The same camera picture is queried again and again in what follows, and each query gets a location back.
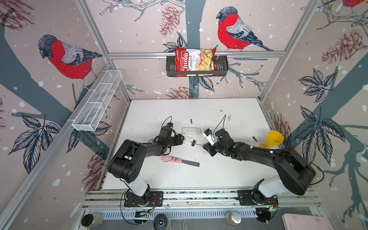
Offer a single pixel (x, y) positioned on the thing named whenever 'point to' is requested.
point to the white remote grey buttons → (192, 131)
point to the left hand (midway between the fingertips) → (180, 137)
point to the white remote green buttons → (189, 141)
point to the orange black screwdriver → (203, 145)
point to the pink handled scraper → (167, 158)
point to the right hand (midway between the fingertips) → (203, 148)
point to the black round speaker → (160, 222)
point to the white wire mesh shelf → (89, 116)
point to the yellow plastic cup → (272, 139)
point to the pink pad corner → (298, 222)
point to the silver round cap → (233, 218)
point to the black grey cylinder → (92, 220)
